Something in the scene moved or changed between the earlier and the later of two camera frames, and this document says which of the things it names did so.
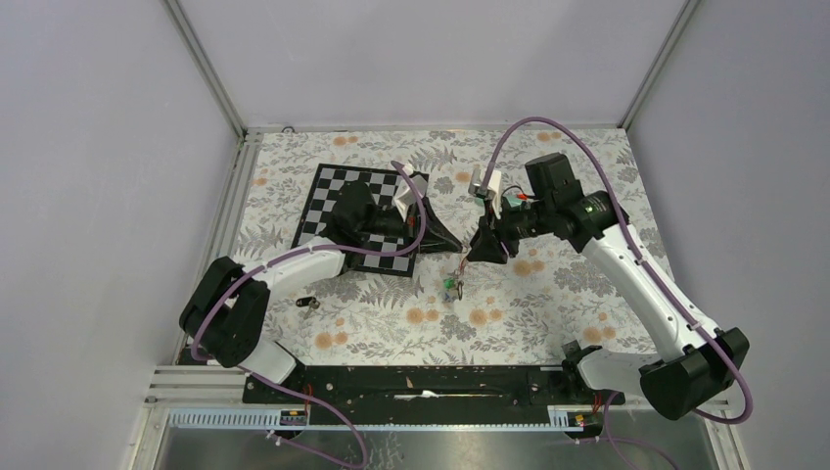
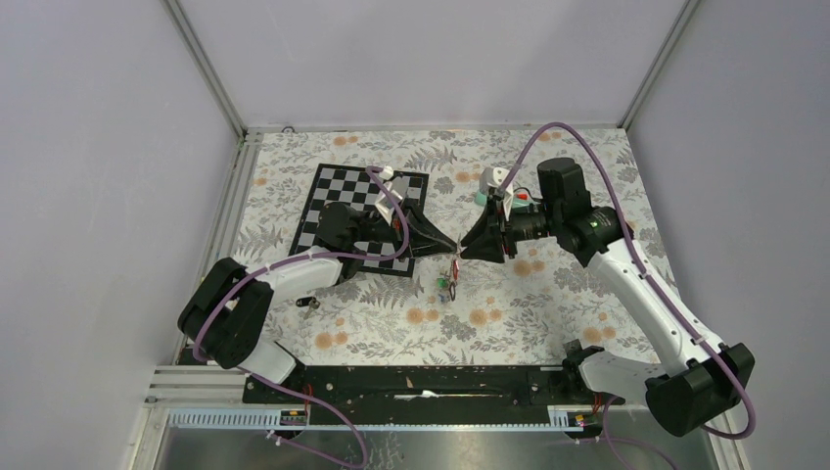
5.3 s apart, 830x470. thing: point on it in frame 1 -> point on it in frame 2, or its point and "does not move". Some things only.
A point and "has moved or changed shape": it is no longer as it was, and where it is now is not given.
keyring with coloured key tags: [453, 286] has moved or changed shape
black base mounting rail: [435, 395] does not move
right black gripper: [486, 247] does not move
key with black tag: [309, 302] does not move
